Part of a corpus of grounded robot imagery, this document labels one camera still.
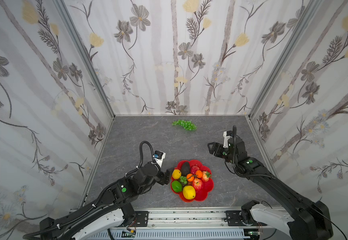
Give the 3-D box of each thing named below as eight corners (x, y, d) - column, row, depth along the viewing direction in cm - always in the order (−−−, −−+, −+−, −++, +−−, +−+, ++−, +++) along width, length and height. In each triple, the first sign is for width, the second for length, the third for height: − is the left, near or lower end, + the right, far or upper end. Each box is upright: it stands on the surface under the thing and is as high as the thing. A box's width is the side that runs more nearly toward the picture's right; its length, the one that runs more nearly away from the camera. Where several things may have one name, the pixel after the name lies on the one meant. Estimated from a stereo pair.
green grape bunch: (172, 125, 116) (172, 121, 113) (175, 120, 120) (175, 117, 116) (195, 132, 112) (195, 128, 109) (197, 127, 116) (197, 123, 112)
